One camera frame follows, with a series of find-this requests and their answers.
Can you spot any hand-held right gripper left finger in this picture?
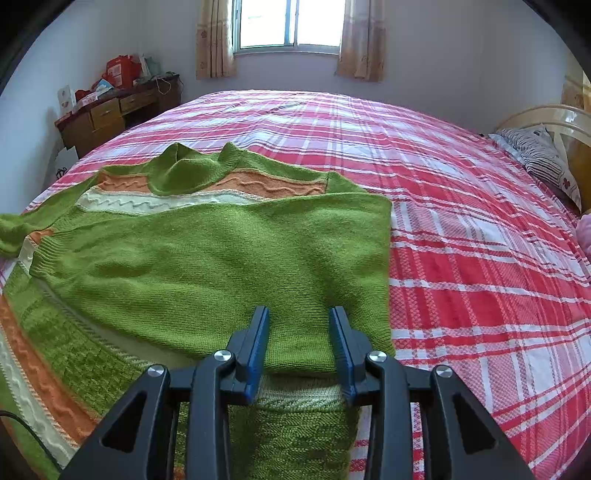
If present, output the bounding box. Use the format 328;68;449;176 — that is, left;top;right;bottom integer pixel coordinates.
59;305;271;480

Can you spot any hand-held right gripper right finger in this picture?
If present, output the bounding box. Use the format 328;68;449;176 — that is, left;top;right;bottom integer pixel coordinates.
329;305;536;480

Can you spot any green knitted sweater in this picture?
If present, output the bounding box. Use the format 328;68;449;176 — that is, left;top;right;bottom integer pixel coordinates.
0;142;397;480

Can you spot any red plaid bed sheet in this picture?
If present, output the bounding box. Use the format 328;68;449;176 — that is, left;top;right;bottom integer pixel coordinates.
0;90;591;480

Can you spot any white paper bag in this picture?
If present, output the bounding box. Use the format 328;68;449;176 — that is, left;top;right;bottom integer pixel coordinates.
52;145;80;185

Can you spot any pink cloth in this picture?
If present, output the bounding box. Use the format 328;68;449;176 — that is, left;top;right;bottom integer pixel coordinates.
575;210;591;268

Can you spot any brown wooden desk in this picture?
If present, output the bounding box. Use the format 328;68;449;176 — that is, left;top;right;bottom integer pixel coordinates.
54;76;182;159

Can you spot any striped pillow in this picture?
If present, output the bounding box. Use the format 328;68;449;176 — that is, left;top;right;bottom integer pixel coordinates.
489;127;583;210

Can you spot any red gift bag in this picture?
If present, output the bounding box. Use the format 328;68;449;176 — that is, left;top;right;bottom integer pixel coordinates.
102;54;141;88

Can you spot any beige patterned curtain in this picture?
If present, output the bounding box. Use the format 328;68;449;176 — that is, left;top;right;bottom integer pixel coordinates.
196;0;238;80
336;0;386;83

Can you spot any cream bed headboard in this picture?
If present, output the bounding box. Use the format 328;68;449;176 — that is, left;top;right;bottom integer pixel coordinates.
496;76;591;213

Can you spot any window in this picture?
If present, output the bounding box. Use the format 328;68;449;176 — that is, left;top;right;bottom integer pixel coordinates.
232;0;346;56

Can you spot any black cable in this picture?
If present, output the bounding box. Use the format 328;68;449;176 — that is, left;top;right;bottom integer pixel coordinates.
0;408;63;469

